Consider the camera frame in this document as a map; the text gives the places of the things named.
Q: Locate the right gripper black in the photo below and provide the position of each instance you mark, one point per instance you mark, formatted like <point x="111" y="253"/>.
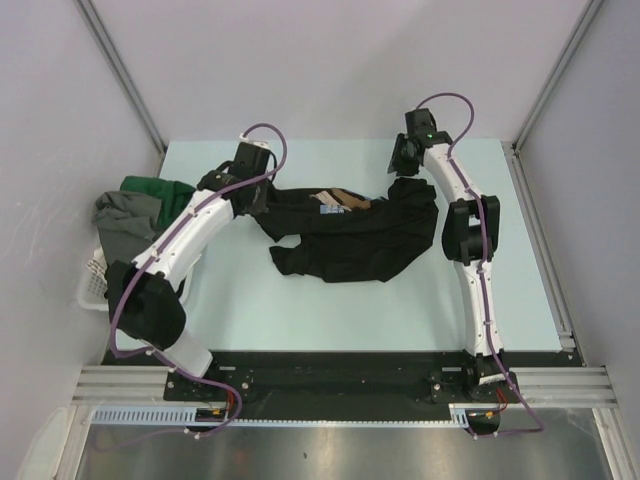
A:
<point x="397" y="164"/>

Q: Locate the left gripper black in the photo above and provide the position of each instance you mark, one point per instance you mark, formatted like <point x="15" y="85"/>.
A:
<point x="259" y="206"/>

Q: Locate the black printed t shirt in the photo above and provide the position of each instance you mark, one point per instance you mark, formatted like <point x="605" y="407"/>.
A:
<point x="347" y="237"/>

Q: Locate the white plastic laundry basket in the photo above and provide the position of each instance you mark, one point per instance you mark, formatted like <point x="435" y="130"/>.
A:
<point x="93" y="288"/>

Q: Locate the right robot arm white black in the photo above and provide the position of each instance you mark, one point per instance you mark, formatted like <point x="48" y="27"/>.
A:
<point x="469" y="240"/>

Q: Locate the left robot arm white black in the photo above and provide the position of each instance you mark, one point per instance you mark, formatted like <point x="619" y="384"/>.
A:
<point x="145" y="307"/>

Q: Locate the green t shirt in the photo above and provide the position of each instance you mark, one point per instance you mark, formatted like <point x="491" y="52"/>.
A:
<point x="174" y="196"/>

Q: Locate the grey t shirt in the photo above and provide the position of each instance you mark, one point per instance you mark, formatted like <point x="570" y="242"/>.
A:
<point x="127" y="224"/>

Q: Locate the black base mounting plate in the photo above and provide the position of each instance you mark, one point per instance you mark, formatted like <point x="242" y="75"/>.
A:
<point x="379" y="388"/>

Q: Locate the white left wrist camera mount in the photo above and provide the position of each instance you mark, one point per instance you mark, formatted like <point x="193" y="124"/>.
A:
<point x="257" y="143"/>

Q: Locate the left aluminium corner post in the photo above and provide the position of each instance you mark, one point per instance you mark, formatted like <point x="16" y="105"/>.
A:
<point x="105" y="43"/>

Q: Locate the aluminium corner post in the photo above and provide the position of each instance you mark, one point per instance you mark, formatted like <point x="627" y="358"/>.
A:
<point x="105" y="43"/>
<point x="578" y="34"/>

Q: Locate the right aluminium corner post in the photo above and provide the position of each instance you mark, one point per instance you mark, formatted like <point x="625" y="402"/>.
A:
<point x="578" y="34"/>

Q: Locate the grey cable duct strip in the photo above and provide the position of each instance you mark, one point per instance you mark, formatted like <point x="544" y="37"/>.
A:
<point x="183" y="417"/>

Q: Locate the right aluminium frame rail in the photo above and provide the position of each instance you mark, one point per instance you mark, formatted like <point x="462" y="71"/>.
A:
<point x="553" y="289"/>

